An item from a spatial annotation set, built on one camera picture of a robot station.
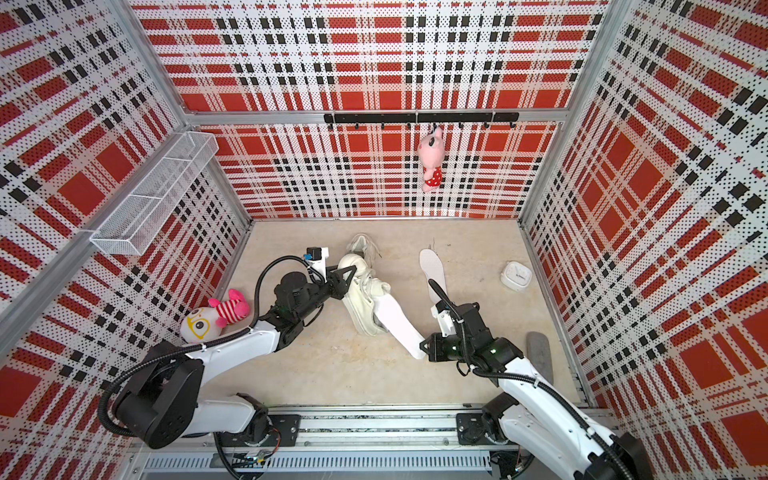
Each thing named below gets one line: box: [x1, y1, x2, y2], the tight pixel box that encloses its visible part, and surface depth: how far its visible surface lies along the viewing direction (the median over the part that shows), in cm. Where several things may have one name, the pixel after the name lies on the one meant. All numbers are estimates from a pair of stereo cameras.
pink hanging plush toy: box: [417, 123, 445, 193], surface depth 95 cm
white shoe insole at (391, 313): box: [373, 293, 425, 360], surface depth 82 cm
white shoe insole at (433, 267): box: [419, 248, 448, 303], surface depth 110 cm
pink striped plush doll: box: [180, 289, 250, 343], surface depth 88 cm
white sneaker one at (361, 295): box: [338, 254, 391, 337], surface depth 82 cm
